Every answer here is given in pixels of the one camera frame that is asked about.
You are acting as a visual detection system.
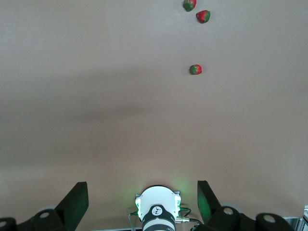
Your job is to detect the brown table cover cloth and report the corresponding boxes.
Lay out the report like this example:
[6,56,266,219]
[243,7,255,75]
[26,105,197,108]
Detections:
[0,0,308,231]

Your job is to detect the black cable with metal plug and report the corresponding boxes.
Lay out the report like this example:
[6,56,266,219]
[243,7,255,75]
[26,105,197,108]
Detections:
[179,207,205,226]

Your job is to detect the aluminium frame profile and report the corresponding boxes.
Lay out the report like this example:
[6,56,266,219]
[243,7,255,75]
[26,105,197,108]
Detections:
[297,205,308,231]

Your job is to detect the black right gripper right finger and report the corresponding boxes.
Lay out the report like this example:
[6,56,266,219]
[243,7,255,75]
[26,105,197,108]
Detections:
[194,180,299,231]

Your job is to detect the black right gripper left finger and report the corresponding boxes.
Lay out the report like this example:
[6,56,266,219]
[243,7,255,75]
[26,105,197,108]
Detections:
[0,181,89,231]

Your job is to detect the red green strawberry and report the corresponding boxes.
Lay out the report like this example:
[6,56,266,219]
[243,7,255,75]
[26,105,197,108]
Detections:
[189,64,202,76]
[182,0,197,12]
[196,10,211,24]

